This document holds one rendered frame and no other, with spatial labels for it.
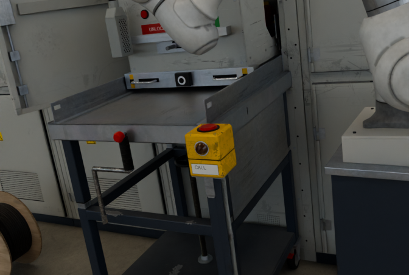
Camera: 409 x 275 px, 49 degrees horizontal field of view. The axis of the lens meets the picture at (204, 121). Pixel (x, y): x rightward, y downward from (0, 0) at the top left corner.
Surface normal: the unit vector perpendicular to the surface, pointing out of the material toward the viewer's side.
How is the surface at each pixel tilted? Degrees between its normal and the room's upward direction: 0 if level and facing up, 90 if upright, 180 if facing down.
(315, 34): 90
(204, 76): 90
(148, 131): 90
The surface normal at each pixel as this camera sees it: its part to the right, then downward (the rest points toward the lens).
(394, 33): -0.56, 0.07
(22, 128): -0.44, 0.30
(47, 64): 0.63, 0.12
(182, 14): -0.27, 0.11
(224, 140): 0.89, 0.00
